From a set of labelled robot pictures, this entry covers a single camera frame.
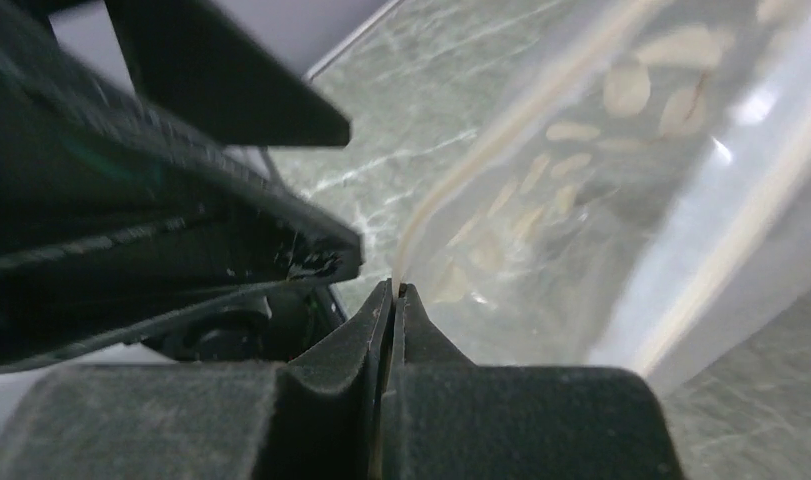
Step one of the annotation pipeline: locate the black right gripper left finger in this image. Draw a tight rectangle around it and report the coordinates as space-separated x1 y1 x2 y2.
256 280 393 479

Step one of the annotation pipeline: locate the clear spotted zip top bag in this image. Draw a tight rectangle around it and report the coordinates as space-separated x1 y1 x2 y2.
391 1 811 394

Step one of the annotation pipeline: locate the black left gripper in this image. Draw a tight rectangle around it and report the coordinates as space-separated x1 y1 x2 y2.
0 0 363 374

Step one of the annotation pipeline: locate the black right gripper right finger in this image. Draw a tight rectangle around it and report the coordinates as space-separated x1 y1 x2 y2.
381 287 684 479

